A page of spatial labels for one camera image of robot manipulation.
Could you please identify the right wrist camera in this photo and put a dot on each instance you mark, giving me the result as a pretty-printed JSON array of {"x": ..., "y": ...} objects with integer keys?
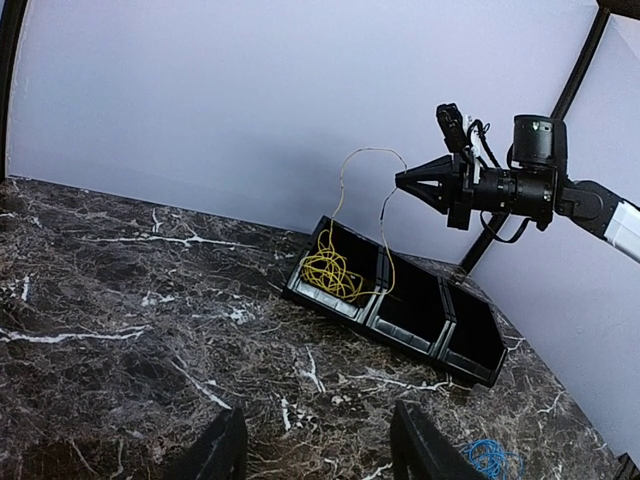
[{"x": 464, "y": 135}]

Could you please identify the black three-compartment bin tray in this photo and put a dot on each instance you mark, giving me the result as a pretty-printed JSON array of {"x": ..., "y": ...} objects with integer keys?
[{"x": 405, "y": 306}]

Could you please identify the right black frame post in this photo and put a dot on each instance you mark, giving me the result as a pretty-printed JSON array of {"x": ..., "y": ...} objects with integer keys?
[{"x": 535, "y": 186}]

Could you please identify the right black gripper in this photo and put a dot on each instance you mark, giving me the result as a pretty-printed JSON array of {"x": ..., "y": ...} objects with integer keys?
[{"x": 463, "y": 180}]

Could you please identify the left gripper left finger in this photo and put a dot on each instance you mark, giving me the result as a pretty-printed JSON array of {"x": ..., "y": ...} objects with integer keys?
[{"x": 219, "y": 453}]

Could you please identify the black frame post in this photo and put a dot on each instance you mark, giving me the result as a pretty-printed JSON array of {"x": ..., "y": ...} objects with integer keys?
[
  {"x": 12, "y": 18},
  {"x": 535, "y": 186}
]

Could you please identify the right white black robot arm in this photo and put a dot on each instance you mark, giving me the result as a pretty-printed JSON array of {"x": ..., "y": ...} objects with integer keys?
[{"x": 621, "y": 232}]

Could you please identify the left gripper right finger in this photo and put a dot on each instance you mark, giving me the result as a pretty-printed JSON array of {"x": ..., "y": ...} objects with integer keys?
[{"x": 420, "y": 451}]

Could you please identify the left black frame post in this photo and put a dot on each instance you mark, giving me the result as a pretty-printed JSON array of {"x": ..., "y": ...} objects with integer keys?
[{"x": 12, "y": 18}]

